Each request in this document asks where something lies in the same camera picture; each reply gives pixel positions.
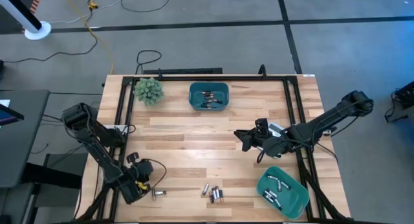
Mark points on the black desk base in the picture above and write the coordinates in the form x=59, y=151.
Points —
x=51, y=175

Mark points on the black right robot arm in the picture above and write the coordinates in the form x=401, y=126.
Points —
x=330, y=118

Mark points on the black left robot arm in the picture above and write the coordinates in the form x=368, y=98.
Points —
x=97, y=146

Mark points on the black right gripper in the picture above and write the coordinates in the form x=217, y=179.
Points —
x=275, y=143

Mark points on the light green-teal plastic bin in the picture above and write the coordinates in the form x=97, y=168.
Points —
x=297, y=201

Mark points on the white grey desk calculator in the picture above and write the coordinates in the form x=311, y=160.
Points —
x=276, y=128

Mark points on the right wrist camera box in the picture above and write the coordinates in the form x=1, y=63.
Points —
x=262, y=124

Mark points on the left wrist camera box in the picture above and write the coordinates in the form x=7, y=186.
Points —
x=142, y=170

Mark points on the grey desk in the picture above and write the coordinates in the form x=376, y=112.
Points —
x=26, y=146

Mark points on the green potted plant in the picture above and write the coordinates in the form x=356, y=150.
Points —
x=148, y=91

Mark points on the dark tablet screen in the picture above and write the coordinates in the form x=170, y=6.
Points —
x=8, y=115

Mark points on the black aluminium table frame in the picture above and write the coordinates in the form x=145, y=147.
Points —
x=242, y=78

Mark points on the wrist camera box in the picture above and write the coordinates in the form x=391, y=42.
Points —
x=142, y=170
x=262, y=124

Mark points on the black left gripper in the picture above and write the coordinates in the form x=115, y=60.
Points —
x=134, y=193

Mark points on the dark blue-teal plastic bin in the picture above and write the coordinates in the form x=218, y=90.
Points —
x=194, y=101

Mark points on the black equipment box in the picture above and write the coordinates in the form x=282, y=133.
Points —
x=406, y=94

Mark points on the black white pole round base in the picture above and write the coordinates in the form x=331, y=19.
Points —
x=37, y=31

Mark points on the yellow plug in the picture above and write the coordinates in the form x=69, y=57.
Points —
x=93, y=5

